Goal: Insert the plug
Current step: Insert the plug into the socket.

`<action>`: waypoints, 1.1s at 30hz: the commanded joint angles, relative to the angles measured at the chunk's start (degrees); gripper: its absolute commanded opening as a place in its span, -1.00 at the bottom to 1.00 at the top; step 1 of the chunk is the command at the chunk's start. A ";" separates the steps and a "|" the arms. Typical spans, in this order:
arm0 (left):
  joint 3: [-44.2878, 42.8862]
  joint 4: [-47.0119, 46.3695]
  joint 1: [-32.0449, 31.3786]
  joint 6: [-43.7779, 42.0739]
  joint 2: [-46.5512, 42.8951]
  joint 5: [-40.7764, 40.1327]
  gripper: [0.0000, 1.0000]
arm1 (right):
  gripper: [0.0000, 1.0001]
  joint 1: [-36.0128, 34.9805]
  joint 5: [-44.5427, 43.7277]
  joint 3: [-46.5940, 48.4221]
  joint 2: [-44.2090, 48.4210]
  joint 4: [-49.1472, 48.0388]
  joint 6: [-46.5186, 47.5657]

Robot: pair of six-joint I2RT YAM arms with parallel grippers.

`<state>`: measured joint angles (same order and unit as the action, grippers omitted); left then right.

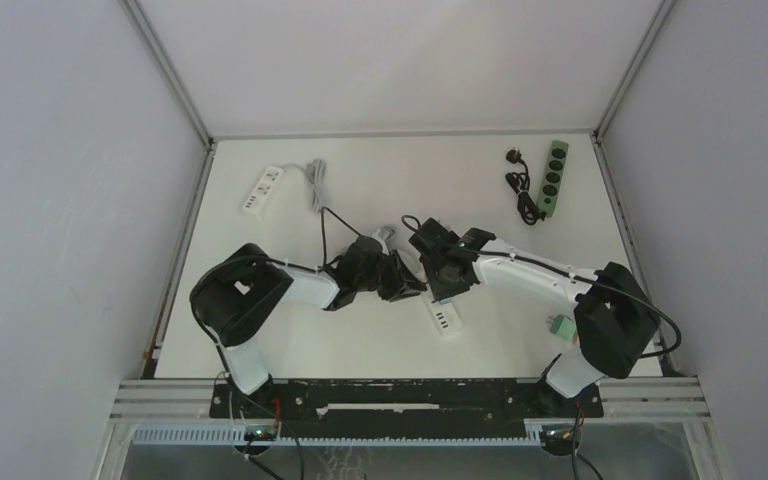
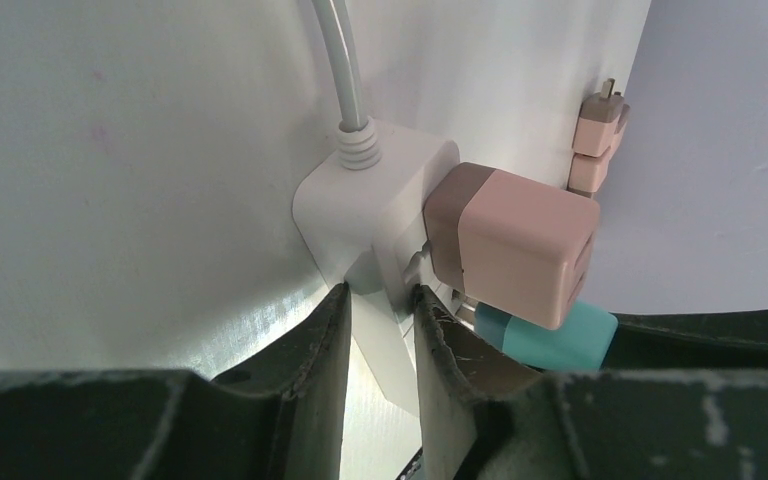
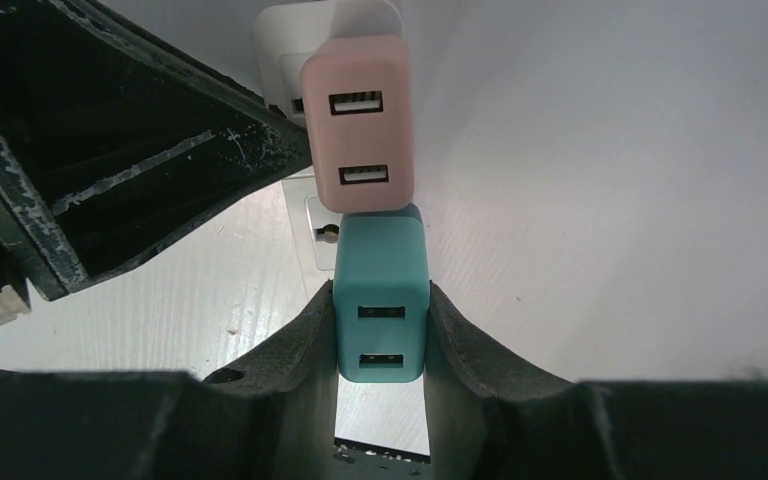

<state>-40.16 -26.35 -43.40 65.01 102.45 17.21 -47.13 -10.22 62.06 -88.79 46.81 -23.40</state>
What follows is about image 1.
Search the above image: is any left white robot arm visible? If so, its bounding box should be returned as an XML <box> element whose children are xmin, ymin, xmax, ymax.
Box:
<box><xmin>189</xmin><ymin>236</ymin><xmax>427</xmax><ymax>417</ymax></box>

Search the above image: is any green power strip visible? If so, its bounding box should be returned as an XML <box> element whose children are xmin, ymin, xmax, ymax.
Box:
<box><xmin>536</xmin><ymin>140</ymin><xmax>569</xmax><ymax>219</ymax></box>

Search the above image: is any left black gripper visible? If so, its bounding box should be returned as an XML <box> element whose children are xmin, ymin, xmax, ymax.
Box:
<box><xmin>355</xmin><ymin>250</ymin><xmax>426</xmax><ymax>302</ymax></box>

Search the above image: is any grey cord of near strip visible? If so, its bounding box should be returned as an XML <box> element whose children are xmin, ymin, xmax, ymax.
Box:
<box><xmin>373</xmin><ymin>226</ymin><xmax>425</xmax><ymax>266</ymax></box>

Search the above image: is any grey cord of strip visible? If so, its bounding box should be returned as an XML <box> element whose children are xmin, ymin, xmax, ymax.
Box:
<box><xmin>282</xmin><ymin>158</ymin><xmax>329</xmax><ymax>215</ymax></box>
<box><xmin>373</xmin><ymin>226</ymin><xmax>425</xmax><ymax>266</ymax></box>

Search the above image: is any green plug adapter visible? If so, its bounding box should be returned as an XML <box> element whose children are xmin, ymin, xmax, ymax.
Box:
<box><xmin>546</xmin><ymin>314</ymin><xmax>578</xmax><ymax>344</ymax></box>

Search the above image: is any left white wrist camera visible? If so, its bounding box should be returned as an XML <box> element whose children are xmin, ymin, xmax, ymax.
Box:
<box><xmin>369</xmin><ymin>226</ymin><xmax>396</xmax><ymax>250</ymax></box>

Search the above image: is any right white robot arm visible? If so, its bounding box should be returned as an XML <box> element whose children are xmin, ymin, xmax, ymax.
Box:
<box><xmin>401</xmin><ymin>215</ymin><xmax>683</xmax><ymax>416</ymax></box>

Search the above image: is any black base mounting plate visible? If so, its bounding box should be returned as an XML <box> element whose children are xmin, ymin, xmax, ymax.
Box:
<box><xmin>209</xmin><ymin>378</ymin><xmax>604</xmax><ymax>437</ymax></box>

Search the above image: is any white power strip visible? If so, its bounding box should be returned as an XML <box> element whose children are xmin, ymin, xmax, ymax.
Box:
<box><xmin>240</xmin><ymin>166</ymin><xmax>284</xmax><ymax>218</ymax></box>
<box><xmin>421</xmin><ymin>292</ymin><xmax>462</xmax><ymax>338</ymax></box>

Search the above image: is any grey cord of far strip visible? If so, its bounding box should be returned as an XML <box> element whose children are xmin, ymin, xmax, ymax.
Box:
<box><xmin>282</xmin><ymin>158</ymin><xmax>329</xmax><ymax>215</ymax></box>

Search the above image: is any black coiled power cord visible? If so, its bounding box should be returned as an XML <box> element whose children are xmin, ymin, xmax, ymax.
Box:
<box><xmin>504</xmin><ymin>148</ymin><xmax>547</xmax><ymax>227</ymax></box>

